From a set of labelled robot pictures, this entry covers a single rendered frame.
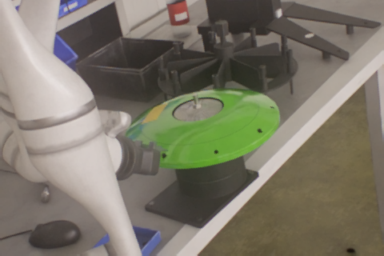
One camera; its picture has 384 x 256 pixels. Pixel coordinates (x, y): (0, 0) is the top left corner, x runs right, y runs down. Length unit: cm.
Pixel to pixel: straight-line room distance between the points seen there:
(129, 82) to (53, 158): 111
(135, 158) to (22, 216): 46
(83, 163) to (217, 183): 62
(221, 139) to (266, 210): 172
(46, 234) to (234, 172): 38
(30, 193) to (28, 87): 85
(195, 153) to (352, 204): 177
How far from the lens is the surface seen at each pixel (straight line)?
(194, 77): 177
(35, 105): 82
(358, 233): 287
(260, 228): 293
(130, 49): 216
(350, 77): 188
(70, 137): 83
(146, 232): 138
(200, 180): 141
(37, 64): 81
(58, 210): 156
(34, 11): 89
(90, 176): 84
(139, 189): 154
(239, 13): 213
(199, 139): 132
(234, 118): 136
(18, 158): 101
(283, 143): 160
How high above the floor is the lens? 169
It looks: 25 degrees down
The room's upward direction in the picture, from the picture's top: 12 degrees counter-clockwise
